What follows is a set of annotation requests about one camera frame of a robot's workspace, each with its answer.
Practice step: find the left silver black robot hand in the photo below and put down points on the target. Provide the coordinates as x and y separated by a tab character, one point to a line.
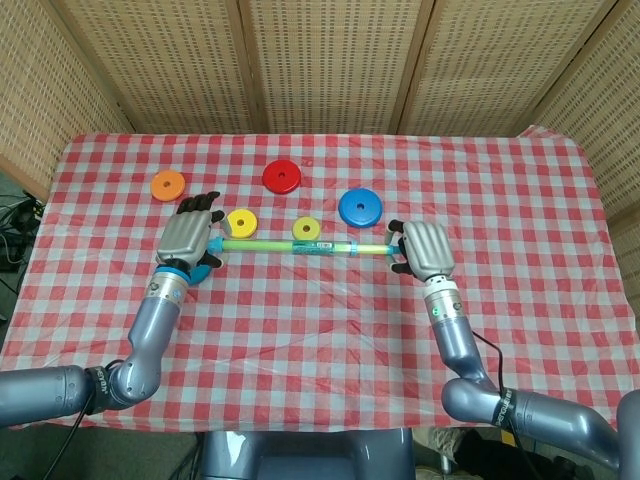
185	235

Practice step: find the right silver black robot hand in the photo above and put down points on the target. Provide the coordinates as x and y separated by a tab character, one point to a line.
427	250

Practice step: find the green and blue plastic rod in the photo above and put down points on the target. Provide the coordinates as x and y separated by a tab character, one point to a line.
260	246

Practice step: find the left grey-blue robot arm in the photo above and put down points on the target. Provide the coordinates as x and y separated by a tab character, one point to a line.
150	320

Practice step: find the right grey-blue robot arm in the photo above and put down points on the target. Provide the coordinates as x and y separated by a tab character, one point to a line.
452	335

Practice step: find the red white checkered tablecloth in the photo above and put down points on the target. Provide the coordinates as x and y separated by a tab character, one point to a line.
320	340

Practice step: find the large teal plastic disc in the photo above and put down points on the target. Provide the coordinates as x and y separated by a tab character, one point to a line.
200	276

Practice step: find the orange plastic disc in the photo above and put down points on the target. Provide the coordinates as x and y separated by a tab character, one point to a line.
160	187

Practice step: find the yellow plastic disc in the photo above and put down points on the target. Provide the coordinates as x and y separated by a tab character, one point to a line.
245	227

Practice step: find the dark blue plastic disc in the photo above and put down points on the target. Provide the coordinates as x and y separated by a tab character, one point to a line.
350	212

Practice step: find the small yellow-green plastic disc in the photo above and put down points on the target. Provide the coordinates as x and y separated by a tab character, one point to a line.
299	234

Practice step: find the red plastic disc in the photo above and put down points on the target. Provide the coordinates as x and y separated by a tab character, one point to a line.
290	180

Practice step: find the woven bamboo screen panel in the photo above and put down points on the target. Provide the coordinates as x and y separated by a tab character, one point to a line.
335	65
505	65
165	65
605	125
45	100

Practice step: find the grey-blue robot torso base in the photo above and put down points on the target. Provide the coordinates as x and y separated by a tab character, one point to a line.
305	457

